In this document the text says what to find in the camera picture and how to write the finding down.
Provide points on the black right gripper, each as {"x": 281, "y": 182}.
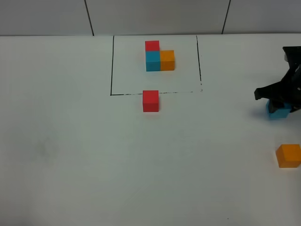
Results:
{"x": 288, "y": 90}

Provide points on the orange template cube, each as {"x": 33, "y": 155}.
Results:
{"x": 167, "y": 60}

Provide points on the blue template cube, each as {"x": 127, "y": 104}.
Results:
{"x": 153, "y": 62}

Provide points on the red template cube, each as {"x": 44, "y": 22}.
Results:
{"x": 152, "y": 45}

